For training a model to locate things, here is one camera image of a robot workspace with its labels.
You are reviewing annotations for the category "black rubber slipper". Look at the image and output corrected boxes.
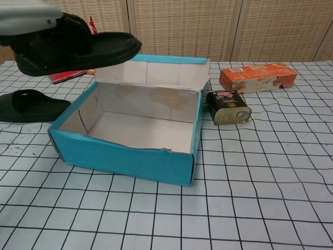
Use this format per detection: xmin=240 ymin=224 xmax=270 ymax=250
xmin=0 ymin=89 xmax=72 ymax=123
xmin=12 ymin=31 xmax=143 ymax=77

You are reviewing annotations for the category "blue cardboard shoe box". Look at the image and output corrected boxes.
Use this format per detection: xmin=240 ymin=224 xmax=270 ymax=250
xmin=47 ymin=54 xmax=211 ymax=188

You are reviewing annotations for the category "orange rectangular carton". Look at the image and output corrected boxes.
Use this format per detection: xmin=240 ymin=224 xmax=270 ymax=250
xmin=219 ymin=62 xmax=298 ymax=95

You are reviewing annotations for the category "black luncheon meat can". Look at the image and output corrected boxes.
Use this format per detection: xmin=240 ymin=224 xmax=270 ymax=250
xmin=206 ymin=90 xmax=252 ymax=126

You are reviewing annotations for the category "blue checked tablecloth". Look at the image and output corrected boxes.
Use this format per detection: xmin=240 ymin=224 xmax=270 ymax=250
xmin=0 ymin=60 xmax=333 ymax=250

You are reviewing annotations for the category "woven folding screen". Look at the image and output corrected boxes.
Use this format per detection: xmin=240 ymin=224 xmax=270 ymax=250
xmin=0 ymin=0 xmax=333 ymax=63

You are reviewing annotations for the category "red flat ink pad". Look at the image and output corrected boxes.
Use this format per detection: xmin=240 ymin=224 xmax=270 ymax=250
xmin=49 ymin=69 xmax=86 ymax=84

